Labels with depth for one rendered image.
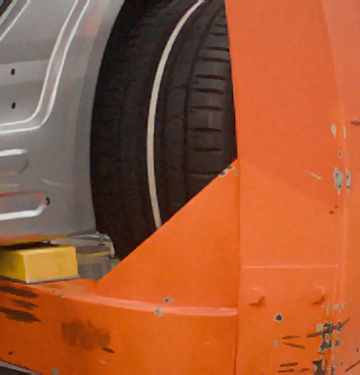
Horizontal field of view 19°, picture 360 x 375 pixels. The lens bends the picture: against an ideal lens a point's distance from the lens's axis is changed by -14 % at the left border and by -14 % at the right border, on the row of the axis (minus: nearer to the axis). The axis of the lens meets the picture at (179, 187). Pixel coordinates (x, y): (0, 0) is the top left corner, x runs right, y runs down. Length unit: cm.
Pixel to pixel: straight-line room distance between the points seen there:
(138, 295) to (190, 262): 9
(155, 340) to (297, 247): 24
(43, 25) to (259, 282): 56
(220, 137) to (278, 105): 44
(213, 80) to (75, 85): 22
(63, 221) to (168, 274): 27
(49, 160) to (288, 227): 45
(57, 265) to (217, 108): 34
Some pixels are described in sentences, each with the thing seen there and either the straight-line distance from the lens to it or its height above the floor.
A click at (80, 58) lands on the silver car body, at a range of 166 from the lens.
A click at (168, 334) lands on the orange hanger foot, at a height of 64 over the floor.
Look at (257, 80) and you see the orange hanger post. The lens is 130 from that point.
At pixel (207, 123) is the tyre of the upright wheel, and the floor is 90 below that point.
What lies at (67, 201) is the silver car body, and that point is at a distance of 164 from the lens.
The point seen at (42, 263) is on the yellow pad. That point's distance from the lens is 160.
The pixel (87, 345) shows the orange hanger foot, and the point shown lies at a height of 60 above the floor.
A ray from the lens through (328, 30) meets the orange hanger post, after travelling 125.
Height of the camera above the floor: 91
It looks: 4 degrees down
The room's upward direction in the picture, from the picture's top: 2 degrees counter-clockwise
